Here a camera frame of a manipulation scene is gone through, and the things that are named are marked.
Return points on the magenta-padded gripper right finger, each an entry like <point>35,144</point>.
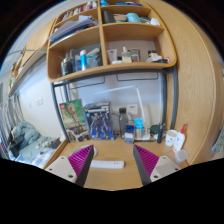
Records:
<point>165,165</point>

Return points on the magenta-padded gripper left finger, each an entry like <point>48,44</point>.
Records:
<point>61,166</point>

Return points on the small clear plastic box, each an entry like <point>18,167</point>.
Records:
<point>181,156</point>

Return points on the white glue bottle red cap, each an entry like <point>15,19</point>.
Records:
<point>179,141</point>

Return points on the white mug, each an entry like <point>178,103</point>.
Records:
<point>171,138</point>

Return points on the black electric shaver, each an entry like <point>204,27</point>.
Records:
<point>161,133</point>

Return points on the dark green dish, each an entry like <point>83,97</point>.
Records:
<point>154,129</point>

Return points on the white power strip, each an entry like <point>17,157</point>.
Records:
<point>106,164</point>

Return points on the light blue orange package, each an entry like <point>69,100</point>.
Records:
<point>138,128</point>

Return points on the small blue box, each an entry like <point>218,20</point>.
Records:
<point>129,134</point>

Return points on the green toy figure box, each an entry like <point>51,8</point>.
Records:
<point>74,120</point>

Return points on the blue robot model box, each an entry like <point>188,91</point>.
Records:
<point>98,121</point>

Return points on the clear bottle with dark cap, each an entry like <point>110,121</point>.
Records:
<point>122,125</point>

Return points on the white cardboard box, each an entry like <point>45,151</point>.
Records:
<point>132,110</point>

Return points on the white desk lamp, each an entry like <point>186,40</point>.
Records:
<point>140,103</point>

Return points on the wooden shelf unit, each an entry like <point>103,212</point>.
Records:
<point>133,31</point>

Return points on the dark grey metal desk frame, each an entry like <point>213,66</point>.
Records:
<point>174,100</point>

